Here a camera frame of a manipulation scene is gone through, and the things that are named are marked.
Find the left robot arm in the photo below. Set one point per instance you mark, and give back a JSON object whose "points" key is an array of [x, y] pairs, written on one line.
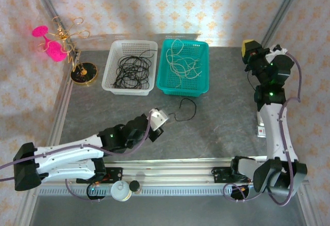
{"points": [[64, 151]]}

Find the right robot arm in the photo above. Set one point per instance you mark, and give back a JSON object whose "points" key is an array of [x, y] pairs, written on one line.
{"points": [[276, 133]]}

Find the small black capped bottle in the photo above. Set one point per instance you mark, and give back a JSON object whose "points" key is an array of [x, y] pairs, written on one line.
{"points": [[134, 186]]}

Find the teal perforated plastic basket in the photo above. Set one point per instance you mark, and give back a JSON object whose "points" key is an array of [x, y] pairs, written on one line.
{"points": [[192, 86]]}

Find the white box red label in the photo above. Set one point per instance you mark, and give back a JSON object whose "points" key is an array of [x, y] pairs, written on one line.
{"points": [[261, 132]]}

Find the white perforated plastic basket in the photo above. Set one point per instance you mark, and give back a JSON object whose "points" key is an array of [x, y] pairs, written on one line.
{"points": [[134, 46]]}

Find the pink wine glass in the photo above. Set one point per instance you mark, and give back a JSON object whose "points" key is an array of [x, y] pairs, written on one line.
{"points": [[55, 51]]}

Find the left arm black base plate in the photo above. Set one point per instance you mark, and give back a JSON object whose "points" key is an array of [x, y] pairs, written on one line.
{"points": [[116, 174]]}

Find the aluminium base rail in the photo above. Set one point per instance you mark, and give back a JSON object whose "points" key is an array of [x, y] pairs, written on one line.
{"points": [[167, 171]]}

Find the aluminium side rail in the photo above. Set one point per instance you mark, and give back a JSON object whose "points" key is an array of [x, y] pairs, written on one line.
{"points": [[64, 86]]}

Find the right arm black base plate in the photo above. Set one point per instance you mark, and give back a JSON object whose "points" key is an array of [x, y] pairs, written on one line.
{"points": [[219, 174]]}

